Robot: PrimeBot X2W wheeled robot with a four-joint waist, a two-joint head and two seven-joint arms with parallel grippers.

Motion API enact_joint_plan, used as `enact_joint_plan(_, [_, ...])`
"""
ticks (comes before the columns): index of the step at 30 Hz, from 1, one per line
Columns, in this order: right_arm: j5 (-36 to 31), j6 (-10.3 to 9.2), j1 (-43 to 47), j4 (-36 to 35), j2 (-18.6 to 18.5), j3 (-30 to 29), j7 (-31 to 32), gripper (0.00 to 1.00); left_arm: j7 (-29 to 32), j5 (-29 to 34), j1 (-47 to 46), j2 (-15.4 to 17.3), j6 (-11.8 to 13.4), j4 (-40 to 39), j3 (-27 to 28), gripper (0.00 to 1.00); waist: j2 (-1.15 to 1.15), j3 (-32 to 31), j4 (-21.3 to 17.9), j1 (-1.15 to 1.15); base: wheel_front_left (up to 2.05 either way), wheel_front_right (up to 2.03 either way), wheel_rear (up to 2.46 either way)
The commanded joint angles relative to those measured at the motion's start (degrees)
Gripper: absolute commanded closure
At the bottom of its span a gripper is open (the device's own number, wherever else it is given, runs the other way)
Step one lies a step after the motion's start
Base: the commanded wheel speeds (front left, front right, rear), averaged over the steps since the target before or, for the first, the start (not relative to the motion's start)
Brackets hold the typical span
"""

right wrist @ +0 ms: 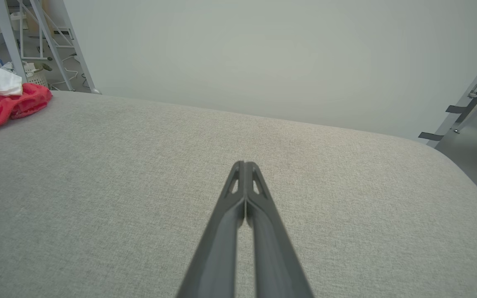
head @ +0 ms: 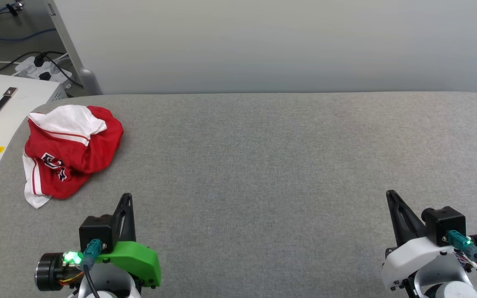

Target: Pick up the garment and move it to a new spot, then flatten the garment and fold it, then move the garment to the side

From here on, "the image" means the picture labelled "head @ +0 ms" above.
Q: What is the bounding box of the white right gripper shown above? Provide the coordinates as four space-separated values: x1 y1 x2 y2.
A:
381 190 477 298

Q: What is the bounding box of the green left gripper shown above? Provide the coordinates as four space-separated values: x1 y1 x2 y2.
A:
35 193 161 291

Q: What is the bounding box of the red and white jersey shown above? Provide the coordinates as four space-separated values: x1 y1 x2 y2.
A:
22 105 124 209

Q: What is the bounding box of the white equipment box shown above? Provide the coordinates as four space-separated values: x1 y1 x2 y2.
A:
0 73 68 187

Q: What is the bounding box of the white power strip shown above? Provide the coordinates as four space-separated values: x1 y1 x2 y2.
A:
14 55 74 90

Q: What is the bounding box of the white partition panel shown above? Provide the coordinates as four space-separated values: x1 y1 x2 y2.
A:
53 0 477 95

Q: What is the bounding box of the teal left camera connector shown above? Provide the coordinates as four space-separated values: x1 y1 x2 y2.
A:
80 239 103 272

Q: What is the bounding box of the teal camera connector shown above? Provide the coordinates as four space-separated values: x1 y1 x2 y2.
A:
446 230 477 260
80 239 103 272

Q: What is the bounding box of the teal right camera connector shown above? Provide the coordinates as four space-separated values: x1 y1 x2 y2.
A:
446 230 477 260

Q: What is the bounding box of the black left camera cable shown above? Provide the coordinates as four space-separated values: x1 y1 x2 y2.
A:
82 265 101 298

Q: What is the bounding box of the grey partition post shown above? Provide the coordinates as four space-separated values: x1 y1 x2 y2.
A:
46 0 102 96

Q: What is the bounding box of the black power cable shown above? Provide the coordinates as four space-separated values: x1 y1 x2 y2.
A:
0 50 84 88

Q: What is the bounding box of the blue floor cable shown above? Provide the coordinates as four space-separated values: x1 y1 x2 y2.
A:
0 5 58 42

